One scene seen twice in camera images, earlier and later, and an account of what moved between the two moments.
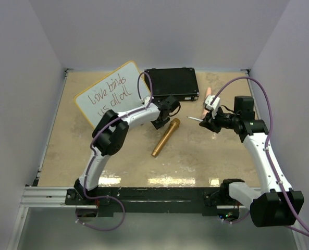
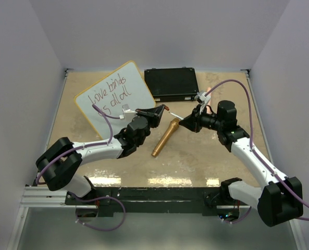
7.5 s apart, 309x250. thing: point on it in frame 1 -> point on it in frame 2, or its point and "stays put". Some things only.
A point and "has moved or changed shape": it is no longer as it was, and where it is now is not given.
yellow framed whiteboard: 121,91 stays put
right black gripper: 212,124 -> 193,122
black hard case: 180,82 stays put
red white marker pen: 199,120 has moved or changed shape
